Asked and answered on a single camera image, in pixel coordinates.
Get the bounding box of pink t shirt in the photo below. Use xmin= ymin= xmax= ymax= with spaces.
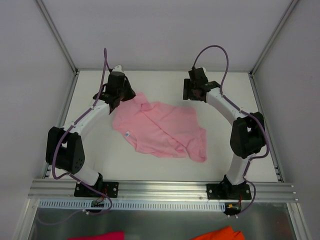
xmin=112 ymin=92 xmax=207 ymax=163

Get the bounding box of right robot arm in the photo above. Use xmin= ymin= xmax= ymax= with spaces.
xmin=183 ymin=67 xmax=267 ymax=199

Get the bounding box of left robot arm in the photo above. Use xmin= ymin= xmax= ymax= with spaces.
xmin=45 ymin=65 xmax=136 ymax=197

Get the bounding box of red t shirt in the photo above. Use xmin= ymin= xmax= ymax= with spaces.
xmin=68 ymin=231 xmax=125 ymax=240

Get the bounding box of orange t shirt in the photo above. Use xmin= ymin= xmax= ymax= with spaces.
xmin=193 ymin=226 xmax=245 ymax=240

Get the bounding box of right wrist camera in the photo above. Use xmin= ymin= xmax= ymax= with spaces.
xmin=191 ymin=66 xmax=207 ymax=73

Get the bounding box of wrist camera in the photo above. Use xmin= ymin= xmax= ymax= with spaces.
xmin=111 ymin=65 xmax=124 ymax=73
xmin=191 ymin=66 xmax=207 ymax=73

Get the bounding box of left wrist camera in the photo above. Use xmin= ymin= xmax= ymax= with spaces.
xmin=111 ymin=65 xmax=124 ymax=73

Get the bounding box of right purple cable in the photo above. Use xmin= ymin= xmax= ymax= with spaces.
xmin=191 ymin=45 xmax=270 ymax=216

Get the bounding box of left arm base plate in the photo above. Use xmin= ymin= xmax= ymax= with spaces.
xmin=73 ymin=181 xmax=119 ymax=198

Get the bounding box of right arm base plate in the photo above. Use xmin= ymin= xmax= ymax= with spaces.
xmin=206 ymin=175 xmax=252 ymax=200

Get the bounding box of left aluminium frame post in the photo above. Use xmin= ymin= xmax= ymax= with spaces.
xmin=34 ymin=0 xmax=79 ymax=75

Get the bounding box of aluminium frame post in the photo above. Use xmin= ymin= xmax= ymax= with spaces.
xmin=248 ymin=0 xmax=301 ymax=76
xmin=34 ymin=0 xmax=79 ymax=75

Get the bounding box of slotted cable duct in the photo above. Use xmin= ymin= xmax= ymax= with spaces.
xmin=38 ymin=199 xmax=226 ymax=212

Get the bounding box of aluminium mounting rail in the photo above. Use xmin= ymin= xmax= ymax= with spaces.
xmin=27 ymin=178 xmax=299 ymax=203

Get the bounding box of right aluminium frame post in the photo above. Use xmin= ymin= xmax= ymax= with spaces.
xmin=248 ymin=0 xmax=301 ymax=76

